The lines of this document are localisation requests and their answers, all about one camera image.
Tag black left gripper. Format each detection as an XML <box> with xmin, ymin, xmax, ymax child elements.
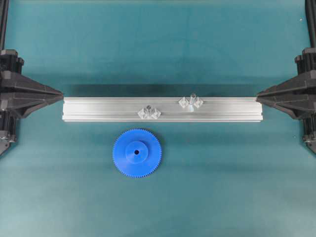
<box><xmin>0</xmin><ymin>49</ymin><xmax>63</xmax><ymax>155</ymax></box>

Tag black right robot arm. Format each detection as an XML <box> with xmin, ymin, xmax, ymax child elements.
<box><xmin>256</xmin><ymin>0</ymin><xmax>316</xmax><ymax>153</ymax></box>

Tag large blue plastic gear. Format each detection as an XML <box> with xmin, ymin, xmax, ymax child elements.
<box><xmin>112</xmin><ymin>128</ymin><xmax>162</xmax><ymax>178</ymax></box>

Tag clear plastic shaft bracket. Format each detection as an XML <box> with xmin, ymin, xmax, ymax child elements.
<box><xmin>178</xmin><ymin>97</ymin><xmax>203</xmax><ymax>108</ymax></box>
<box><xmin>137</xmin><ymin>108</ymin><xmax>161</xmax><ymax>119</ymax></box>

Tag tall steel shaft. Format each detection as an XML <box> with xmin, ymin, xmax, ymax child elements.
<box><xmin>189</xmin><ymin>93</ymin><xmax>196</xmax><ymax>112</ymax></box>

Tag short steel shaft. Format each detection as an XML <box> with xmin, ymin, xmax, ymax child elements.
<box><xmin>144</xmin><ymin>105</ymin><xmax>153</xmax><ymax>118</ymax></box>

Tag long aluminium extrusion rail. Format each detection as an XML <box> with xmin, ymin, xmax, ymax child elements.
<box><xmin>62</xmin><ymin>97</ymin><xmax>263</xmax><ymax>122</ymax></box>

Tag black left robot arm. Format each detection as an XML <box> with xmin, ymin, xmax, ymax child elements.
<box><xmin>0</xmin><ymin>0</ymin><xmax>64</xmax><ymax>155</ymax></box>

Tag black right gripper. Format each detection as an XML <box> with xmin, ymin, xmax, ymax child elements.
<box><xmin>256</xmin><ymin>48</ymin><xmax>316</xmax><ymax>154</ymax></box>

